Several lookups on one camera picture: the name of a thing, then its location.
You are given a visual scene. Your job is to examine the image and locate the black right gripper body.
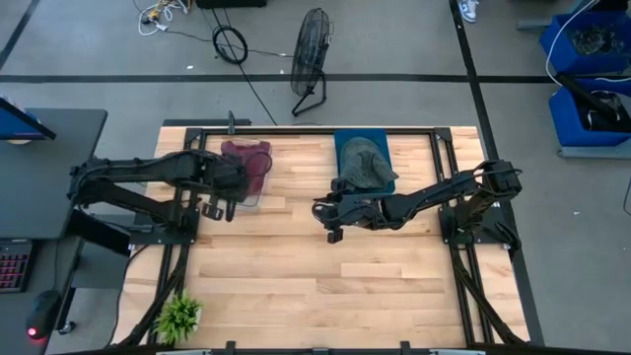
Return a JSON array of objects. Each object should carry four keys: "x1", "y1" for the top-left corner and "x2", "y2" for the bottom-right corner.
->
[{"x1": 312, "y1": 190, "x2": 359, "y2": 231}]

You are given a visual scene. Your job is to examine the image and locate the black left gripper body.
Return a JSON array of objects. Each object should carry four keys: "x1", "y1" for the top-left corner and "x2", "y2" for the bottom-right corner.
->
[{"x1": 203, "y1": 159, "x2": 250, "y2": 203}]

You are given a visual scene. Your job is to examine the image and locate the grey hat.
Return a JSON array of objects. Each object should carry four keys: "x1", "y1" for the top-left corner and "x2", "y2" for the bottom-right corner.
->
[{"x1": 337, "y1": 136, "x2": 400, "y2": 191}]

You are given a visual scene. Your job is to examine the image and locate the blue plastic tray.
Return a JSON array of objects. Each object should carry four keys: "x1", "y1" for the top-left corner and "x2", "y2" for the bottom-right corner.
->
[{"x1": 333, "y1": 127, "x2": 397, "y2": 196}]

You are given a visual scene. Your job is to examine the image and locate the green potted plant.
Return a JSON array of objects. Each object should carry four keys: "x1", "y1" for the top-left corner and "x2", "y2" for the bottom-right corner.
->
[{"x1": 153, "y1": 292, "x2": 204, "y2": 347}]

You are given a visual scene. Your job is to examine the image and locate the black floor fan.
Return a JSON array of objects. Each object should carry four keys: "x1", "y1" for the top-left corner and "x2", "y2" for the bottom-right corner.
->
[{"x1": 289, "y1": 6, "x2": 333, "y2": 118}]

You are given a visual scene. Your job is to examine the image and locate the black desk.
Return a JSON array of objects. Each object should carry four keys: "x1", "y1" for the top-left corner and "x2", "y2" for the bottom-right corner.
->
[{"x1": 0, "y1": 107, "x2": 109, "y2": 242}]

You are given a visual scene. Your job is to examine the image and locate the black computer mouse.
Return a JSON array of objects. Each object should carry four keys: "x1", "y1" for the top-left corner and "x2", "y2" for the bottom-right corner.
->
[{"x1": 25, "y1": 289, "x2": 63, "y2": 342}]

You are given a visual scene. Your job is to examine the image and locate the black keyboard red backlight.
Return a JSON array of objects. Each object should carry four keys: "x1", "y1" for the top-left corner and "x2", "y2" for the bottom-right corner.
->
[{"x1": 0, "y1": 240, "x2": 35, "y2": 295}]

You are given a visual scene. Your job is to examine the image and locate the computer monitor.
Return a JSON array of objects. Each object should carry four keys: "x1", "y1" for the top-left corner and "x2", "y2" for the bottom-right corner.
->
[{"x1": 0, "y1": 95, "x2": 57, "y2": 142}]

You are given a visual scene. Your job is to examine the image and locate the person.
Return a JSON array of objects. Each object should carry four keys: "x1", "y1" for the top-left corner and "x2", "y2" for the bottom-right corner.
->
[{"x1": 456, "y1": 0, "x2": 480, "y2": 24}]

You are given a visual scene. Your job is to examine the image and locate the blue bin with black tube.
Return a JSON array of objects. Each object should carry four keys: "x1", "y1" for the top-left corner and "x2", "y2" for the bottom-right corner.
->
[{"x1": 547, "y1": 78, "x2": 631, "y2": 149}]

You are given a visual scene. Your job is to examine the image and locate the grey bin platform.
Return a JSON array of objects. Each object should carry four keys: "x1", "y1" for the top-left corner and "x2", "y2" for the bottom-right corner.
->
[{"x1": 556, "y1": 137, "x2": 631, "y2": 161}]

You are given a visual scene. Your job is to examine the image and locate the blue bin with dark parts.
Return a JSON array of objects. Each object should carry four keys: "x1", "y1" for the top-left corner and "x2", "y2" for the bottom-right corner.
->
[{"x1": 538, "y1": 10, "x2": 631, "y2": 76}]

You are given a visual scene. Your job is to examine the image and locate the blue storage bins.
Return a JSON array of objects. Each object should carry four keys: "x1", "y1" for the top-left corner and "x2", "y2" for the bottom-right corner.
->
[{"x1": 544, "y1": 0, "x2": 631, "y2": 88}]

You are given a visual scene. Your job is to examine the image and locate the black tube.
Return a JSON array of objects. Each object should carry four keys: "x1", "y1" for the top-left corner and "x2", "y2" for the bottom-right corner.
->
[{"x1": 555, "y1": 72, "x2": 631, "y2": 133}]

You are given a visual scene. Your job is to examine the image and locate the black table frame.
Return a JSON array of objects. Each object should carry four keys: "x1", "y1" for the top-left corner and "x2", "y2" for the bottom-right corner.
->
[{"x1": 145, "y1": 125, "x2": 525, "y2": 346}]

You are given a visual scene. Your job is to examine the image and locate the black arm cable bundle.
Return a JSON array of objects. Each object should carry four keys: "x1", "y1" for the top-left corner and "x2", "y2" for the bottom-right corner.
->
[
  {"x1": 450, "y1": 243, "x2": 525, "y2": 345},
  {"x1": 116, "y1": 243, "x2": 192, "y2": 347}
]

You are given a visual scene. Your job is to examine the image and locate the long black cable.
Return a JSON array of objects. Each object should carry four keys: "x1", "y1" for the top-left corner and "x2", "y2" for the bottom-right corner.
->
[{"x1": 209, "y1": 7, "x2": 296, "y2": 126}]

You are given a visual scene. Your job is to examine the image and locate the coiled black cable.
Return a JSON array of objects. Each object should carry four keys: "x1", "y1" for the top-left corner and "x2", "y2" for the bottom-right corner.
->
[{"x1": 211, "y1": 24, "x2": 249, "y2": 66}]

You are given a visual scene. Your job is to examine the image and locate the white cable bundle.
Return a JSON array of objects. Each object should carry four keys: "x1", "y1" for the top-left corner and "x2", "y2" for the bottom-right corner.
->
[{"x1": 136, "y1": 0, "x2": 184, "y2": 37}]

